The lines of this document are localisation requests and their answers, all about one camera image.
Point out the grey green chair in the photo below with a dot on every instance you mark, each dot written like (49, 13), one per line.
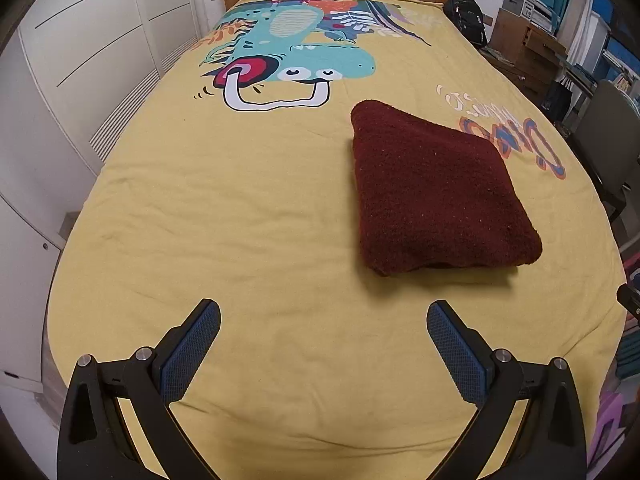
(606, 142)

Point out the dark red knit sweater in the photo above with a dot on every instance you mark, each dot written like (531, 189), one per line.
(433, 197)

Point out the dark shopping bag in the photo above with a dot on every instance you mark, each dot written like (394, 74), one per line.
(556, 102)

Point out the black backpack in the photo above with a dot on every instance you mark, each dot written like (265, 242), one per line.
(468, 19)

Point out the purple stool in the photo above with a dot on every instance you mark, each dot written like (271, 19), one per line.
(612, 419)

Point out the grey storage box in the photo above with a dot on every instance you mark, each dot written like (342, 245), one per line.
(534, 11)

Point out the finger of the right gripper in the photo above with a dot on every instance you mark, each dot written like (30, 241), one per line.
(629, 298)

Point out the wooden drawer cabinet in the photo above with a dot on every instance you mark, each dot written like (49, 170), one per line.
(526, 54)

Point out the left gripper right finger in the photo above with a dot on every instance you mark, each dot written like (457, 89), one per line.
(550, 442)

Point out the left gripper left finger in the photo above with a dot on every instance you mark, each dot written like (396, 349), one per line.
(94, 440)

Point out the yellow dinosaur print bedspread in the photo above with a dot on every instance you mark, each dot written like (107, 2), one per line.
(235, 182)

